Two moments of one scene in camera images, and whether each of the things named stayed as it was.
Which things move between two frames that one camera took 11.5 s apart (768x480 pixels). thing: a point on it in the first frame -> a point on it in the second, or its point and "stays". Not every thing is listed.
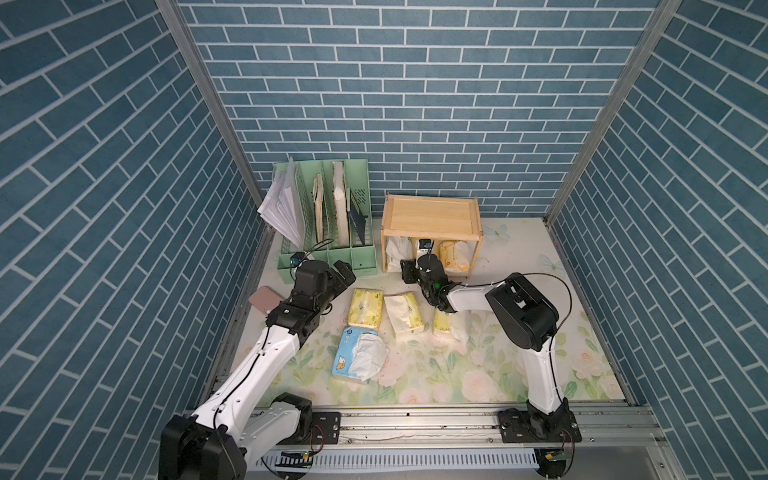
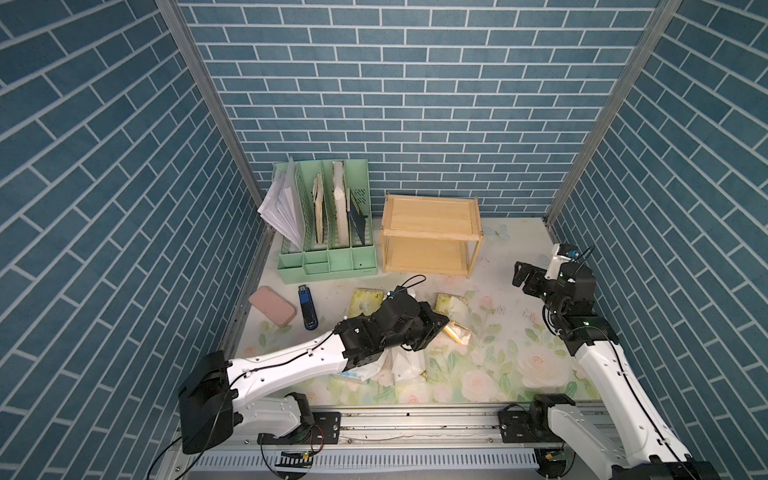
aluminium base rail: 618,442 stays
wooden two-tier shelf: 443,218 stays
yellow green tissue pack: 365,307 stays
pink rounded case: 265,299 stays
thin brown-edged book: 318,199 stays
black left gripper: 347,274 -> 430,330
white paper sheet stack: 284,204 stays
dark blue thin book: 358,221 stays
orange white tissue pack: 455,257 -> 457,332
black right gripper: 409,272 -> 536,274
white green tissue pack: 398,248 -> 402,365
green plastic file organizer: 336,210 stays
